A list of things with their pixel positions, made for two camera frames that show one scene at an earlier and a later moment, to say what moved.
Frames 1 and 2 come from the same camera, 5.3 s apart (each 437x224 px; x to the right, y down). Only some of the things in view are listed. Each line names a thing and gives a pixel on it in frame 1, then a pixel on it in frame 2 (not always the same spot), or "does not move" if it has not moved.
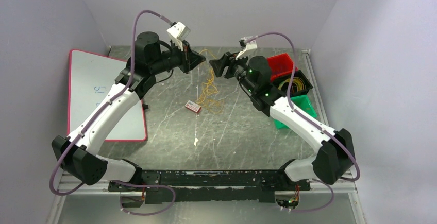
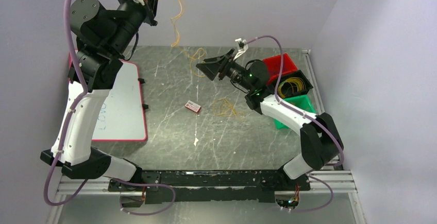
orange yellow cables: [209, 97] -> [222, 107]
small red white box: [192, 106] does not move
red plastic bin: [280, 65] does not move
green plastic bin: [303, 103] does not move
